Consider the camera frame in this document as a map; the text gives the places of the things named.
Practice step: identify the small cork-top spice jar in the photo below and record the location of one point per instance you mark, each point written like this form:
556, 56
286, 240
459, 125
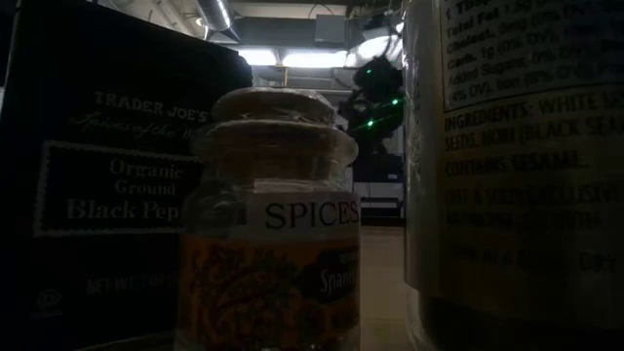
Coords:
273, 273

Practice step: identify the tall tan-lid seasoning jar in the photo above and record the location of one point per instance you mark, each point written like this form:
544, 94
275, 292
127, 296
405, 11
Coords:
512, 170

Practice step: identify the black pepper tin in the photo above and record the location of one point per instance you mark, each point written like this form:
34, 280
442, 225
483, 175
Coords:
97, 195

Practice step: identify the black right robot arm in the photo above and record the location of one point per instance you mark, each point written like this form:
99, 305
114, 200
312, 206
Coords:
375, 92

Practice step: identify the black equipment cart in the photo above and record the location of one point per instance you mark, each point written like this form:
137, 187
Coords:
378, 173

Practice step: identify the ceiling light panel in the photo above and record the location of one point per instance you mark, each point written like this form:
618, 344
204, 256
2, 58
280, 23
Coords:
314, 59
261, 57

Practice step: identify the grey ceiling box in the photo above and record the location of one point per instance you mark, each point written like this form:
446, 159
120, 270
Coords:
330, 29

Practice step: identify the narrow silver spiral duct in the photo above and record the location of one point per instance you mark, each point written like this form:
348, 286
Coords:
217, 14

